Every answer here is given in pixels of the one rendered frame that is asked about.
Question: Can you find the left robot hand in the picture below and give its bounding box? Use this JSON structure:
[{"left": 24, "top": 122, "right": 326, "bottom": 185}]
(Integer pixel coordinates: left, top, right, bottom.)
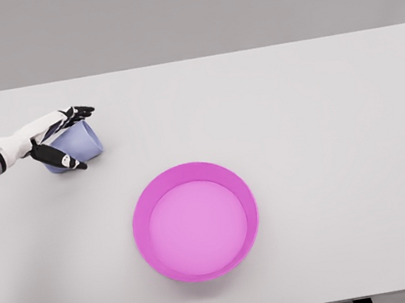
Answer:
[{"left": 12, "top": 102, "right": 105, "bottom": 181}]

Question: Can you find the pink plate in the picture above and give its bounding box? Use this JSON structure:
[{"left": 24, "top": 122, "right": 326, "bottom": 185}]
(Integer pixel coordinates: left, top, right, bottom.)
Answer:
[{"left": 123, "top": 153, "right": 269, "bottom": 293}]

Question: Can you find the lavender cup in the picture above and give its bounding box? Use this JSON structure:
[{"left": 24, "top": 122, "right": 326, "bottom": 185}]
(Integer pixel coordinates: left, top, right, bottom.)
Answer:
[{"left": 37, "top": 116, "right": 108, "bottom": 178}]

